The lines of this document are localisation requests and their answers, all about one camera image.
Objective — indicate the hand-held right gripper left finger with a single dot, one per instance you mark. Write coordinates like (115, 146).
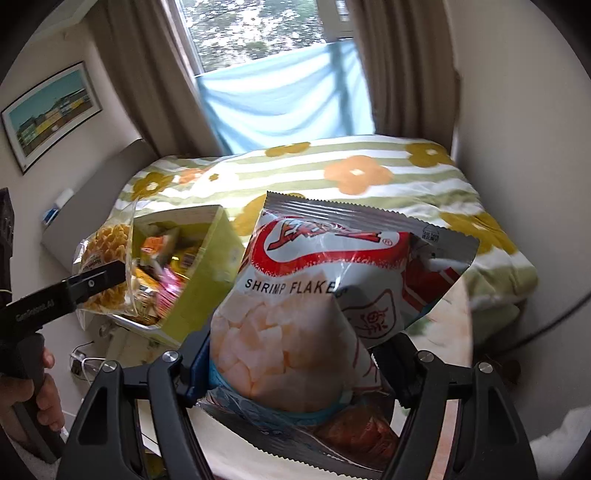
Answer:
(202, 369)

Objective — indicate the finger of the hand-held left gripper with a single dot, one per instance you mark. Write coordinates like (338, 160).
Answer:
(97, 281)

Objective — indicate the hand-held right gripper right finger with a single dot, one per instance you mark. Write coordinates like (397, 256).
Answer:
(397, 369)

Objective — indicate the clear waffle snack bag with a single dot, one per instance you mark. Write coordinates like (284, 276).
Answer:
(104, 244)

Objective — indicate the green cardboard box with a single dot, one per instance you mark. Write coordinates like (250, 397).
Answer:
(217, 277)

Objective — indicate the red white snack packet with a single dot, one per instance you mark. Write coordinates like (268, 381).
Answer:
(295, 323)

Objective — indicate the person's left hand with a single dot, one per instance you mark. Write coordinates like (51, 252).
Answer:
(48, 401)

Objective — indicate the white table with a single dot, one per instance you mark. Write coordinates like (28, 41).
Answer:
(445, 323)

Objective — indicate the grey headboard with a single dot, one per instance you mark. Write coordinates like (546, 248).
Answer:
(92, 198)

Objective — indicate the white lint roller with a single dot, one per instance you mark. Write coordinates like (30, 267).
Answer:
(60, 203)

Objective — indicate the framed house picture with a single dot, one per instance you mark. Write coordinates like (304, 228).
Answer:
(51, 115)

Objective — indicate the hanging pale clothes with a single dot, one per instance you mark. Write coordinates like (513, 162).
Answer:
(563, 447)

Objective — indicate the floral striped blanket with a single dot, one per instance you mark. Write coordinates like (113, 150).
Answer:
(369, 170)

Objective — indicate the brown curtain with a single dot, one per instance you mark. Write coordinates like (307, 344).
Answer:
(152, 78)
(406, 69)

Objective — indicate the light blue cloth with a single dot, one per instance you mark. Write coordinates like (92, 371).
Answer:
(286, 101)

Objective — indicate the window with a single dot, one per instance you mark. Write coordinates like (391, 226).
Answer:
(258, 27)

